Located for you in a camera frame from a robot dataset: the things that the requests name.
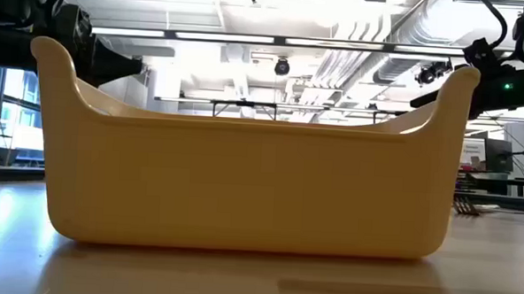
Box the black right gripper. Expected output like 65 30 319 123
410 34 505 122

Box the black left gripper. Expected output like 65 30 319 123
46 2 146 89

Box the orange-handled fork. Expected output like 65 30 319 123
452 194 482 218

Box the black background monitor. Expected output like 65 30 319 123
483 137 516 173

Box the dark background table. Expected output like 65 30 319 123
454 168 524 198

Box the black crossbar with light strips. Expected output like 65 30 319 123
89 26 515 59

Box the yellow plastic bin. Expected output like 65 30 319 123
21 34 483 263

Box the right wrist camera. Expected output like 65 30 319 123
414 59 453 88

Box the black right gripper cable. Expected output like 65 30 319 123
476 0 512 49

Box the black hanging camera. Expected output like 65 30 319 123
274 57 291 77

